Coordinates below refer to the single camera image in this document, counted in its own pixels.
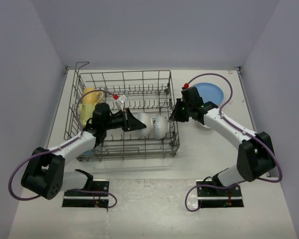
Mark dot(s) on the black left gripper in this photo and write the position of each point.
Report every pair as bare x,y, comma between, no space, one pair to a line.
130,122

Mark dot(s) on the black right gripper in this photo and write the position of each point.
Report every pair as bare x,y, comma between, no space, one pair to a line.
176,116

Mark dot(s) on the blue plastic plate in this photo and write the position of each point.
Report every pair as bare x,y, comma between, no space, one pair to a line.
210,93

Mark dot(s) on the grey wire dish rack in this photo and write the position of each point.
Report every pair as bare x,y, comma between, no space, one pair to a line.
148,91

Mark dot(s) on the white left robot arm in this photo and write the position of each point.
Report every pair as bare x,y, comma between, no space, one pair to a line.
45,172

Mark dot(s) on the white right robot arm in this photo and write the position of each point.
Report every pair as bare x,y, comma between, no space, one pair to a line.
255,150

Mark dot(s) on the yellow ceramic mug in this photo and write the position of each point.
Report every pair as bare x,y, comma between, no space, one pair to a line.
92,97

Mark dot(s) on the yellow-green plastic cup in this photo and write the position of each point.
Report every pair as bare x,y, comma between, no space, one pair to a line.
85,112

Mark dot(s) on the blue plastic cup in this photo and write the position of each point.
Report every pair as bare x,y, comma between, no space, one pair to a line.
88,152

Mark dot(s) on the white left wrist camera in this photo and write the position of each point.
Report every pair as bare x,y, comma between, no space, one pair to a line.
120,102

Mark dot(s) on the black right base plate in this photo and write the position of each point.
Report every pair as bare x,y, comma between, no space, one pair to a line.
216,198

